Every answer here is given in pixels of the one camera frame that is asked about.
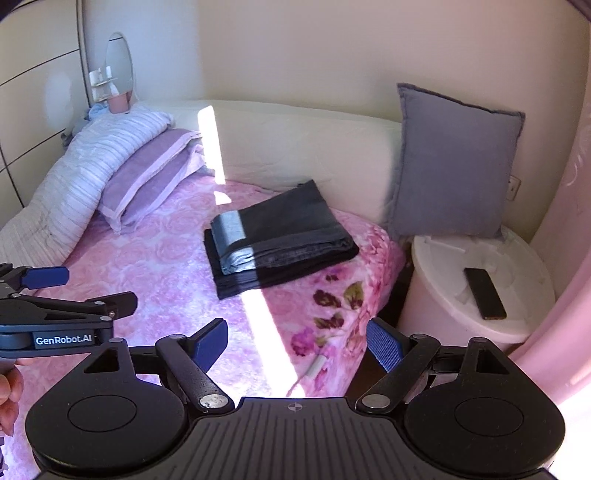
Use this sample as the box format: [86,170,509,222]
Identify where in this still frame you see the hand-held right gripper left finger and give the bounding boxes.
[83,318,234,414]

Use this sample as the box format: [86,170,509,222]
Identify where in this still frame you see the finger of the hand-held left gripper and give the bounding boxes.
[0,263,71,293]
[0,291,139,329]

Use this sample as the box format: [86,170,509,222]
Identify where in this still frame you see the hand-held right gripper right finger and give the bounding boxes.
[355,318,525,414]

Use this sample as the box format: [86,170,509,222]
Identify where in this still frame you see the grey jeans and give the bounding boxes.
[210,179,361,276]

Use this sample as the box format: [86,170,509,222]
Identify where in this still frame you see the person's left hand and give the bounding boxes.
[0,366,25,437]

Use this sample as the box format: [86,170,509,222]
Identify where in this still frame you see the pink rose blanket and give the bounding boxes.
[0,178,408,480]

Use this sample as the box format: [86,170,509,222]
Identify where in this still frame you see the white blanket label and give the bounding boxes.
[307,352,329,378]

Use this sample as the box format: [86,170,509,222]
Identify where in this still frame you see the folded black pants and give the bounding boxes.
[204,228,361,301]

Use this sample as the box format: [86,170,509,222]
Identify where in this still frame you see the black smartphone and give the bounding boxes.
[464,267,508,321]

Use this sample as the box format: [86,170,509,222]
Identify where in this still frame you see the grey striped quilt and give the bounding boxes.
[0,102,177,269]

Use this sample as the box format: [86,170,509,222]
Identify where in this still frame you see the purple pillow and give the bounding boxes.
[95,128,207,234]

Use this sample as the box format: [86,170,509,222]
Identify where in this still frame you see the white wardrobe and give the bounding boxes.
[0,0,92,232]

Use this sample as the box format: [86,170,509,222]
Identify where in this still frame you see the grey square cushion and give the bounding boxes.
[385,82,526,239]

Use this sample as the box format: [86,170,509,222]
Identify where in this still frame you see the pink cup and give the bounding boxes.
[106,91,131,114]

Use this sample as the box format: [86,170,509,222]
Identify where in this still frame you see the white small rack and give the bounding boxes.
[88,66,119,105]

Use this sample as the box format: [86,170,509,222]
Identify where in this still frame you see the cream padded headboard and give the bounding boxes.
[150,98,403,228]

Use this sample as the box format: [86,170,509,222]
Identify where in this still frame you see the oval mirror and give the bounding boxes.
[105,32,134,105]

